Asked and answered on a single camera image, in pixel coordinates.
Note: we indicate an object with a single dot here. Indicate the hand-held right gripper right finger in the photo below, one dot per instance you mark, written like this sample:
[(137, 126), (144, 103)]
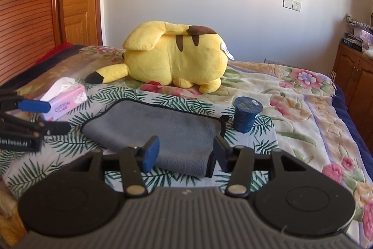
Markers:
[(222, 154)]

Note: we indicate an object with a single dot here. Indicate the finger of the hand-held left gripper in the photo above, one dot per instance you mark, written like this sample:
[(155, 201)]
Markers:
[(56, 128), (32, 105)]

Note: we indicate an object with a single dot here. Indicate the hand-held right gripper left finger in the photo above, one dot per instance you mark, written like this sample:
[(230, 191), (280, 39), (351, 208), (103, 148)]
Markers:
[(151, 153)]

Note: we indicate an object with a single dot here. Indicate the grey towel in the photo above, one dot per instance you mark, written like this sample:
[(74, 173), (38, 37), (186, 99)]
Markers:
[(163, 132)]

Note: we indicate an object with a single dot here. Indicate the pink tissue box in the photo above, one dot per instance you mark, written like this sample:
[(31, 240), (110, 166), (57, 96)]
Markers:
[(68, 103)]

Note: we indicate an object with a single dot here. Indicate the dark brown blanket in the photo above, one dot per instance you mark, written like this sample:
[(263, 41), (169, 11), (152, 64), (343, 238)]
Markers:
[(38, 68)]

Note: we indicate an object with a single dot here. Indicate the dark blue plastic cup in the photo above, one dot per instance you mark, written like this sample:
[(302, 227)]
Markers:
[(246, 116)]

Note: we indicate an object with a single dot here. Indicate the red cloth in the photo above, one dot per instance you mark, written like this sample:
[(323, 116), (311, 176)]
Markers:
[(54, 52)]

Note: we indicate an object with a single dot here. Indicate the yellow plush toy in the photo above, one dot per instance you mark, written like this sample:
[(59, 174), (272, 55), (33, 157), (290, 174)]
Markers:
[(177, 56)]

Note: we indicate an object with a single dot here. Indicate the slatted wooden wardrobe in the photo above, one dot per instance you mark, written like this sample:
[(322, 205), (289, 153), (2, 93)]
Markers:
[(26, 4)]

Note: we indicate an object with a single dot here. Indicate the dark blue bed sheet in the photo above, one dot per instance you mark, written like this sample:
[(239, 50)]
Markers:
[(354, 126)]

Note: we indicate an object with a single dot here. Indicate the wooden cabinet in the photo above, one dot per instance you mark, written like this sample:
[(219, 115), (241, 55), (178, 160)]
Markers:
[(354, 82)]

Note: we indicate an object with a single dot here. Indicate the stack of books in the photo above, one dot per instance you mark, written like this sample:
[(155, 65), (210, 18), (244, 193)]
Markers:
[(352, 40)]

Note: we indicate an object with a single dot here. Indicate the white wall socket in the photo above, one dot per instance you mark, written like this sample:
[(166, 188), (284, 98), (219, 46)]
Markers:
[(292, 4)]

